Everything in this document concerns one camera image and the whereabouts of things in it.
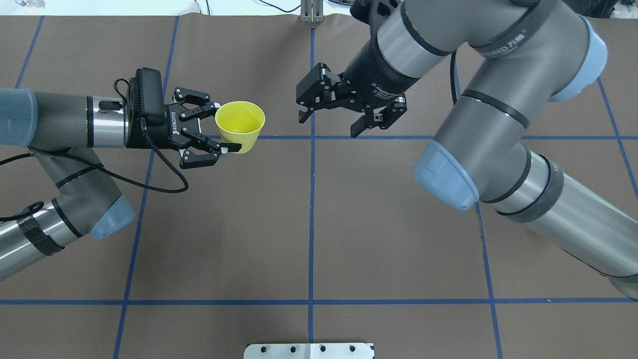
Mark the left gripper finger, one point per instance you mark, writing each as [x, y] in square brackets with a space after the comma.
[203, 111]
[206, 144]

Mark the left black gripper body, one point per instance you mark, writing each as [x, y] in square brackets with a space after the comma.
[160, 133]

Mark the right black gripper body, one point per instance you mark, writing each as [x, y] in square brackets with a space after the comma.
[375, 76]

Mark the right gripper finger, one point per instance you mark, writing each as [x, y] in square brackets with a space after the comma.
[359, 126]
[305, 113]

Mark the yellow plastic cup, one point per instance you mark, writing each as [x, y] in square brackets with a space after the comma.
[240, 122]

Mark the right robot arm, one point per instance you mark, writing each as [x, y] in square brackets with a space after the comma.
[534, 51]

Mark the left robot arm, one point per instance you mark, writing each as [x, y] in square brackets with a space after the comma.
[61, 133]

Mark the brown paper table mat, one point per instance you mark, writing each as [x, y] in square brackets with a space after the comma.
[310, 237]

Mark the clear tape roll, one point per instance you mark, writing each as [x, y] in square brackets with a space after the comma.
[31, 6]

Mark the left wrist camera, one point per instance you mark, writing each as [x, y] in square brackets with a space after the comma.
[146, 99]

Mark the aluminium frame post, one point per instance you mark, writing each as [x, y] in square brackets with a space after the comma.
[311, 11]

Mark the white camera stand pedestal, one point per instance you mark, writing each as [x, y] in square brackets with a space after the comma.
[310, 351]

